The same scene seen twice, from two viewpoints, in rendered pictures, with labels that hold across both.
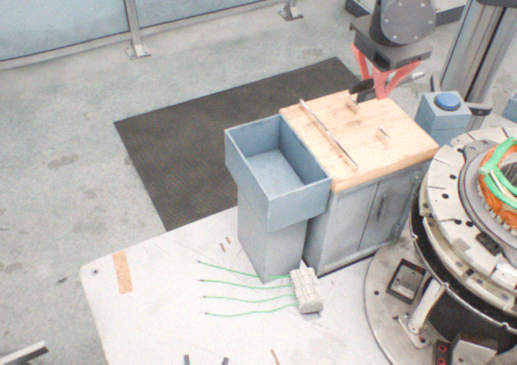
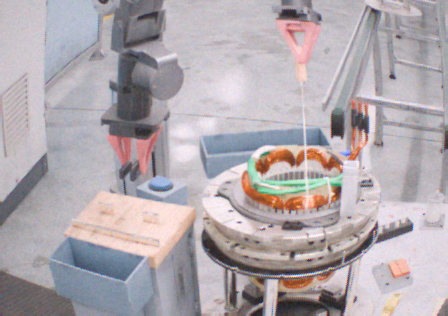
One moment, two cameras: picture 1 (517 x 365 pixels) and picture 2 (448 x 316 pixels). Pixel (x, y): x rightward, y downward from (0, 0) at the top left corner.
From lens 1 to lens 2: 0.82 m
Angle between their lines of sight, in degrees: 42
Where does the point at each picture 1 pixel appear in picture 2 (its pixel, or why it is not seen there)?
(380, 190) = (175, 265)
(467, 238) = (277, 232)
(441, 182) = (227, 217)
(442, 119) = (168, 199)
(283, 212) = (136, 295)
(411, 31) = (171, 88)
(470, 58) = not seen: hidden behind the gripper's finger
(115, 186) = not seen: outside the picture
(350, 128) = (122, 224)
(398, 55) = (153, 120)
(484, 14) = not seen: hidden behind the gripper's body
